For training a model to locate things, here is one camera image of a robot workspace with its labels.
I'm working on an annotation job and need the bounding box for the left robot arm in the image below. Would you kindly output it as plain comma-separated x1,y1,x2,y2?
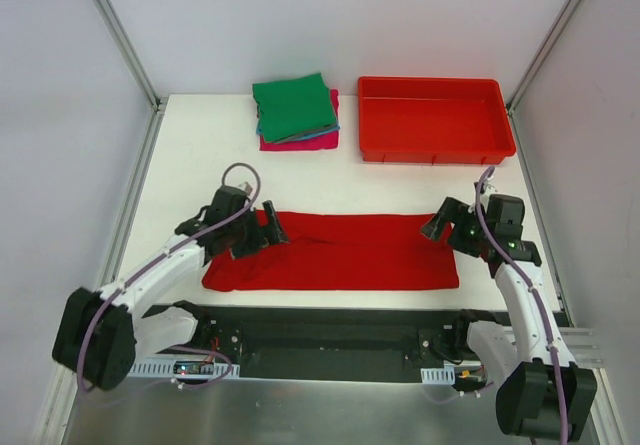
52,185,289,391

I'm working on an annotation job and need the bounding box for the white cable duct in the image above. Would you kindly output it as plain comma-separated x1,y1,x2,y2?
420,367,456,386
128,357,240,380

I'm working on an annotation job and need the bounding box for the right white cable duct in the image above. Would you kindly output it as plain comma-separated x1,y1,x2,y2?
420,367,456,386

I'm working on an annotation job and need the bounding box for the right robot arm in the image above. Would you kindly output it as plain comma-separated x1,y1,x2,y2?
421,194,597,444

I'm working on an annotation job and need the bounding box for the red plastic bin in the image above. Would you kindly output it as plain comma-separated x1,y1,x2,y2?
358,76,516,165

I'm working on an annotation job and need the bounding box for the pink folded t-shirt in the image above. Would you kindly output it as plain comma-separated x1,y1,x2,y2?
258,88,340,153

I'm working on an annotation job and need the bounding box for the aluminium frame post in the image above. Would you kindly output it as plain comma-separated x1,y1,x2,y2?
92,0,163,112
506,0,584,115

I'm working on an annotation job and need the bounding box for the aluminium front rail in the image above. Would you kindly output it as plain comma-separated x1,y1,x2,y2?
62,314,609,366

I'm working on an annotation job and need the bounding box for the right aluminium frame post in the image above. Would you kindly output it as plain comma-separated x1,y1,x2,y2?
506,0,584,115

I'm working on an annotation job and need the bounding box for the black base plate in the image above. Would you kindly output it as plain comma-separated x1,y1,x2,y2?
152,300,521,385

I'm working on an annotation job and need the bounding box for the left white cable duct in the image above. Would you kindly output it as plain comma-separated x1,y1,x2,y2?
128,357,240,380

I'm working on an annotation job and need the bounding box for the red t-shirt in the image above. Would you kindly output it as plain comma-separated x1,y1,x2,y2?
201,212,459,292

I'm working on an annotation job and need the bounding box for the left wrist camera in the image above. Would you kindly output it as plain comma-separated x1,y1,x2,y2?
238,182,253,195

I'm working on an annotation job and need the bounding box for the left aluminium frame post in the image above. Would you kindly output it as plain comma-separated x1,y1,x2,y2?
92,0,163,112

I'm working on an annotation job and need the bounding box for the green folded t-shirt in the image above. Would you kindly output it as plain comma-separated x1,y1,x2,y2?
252,73,337,143

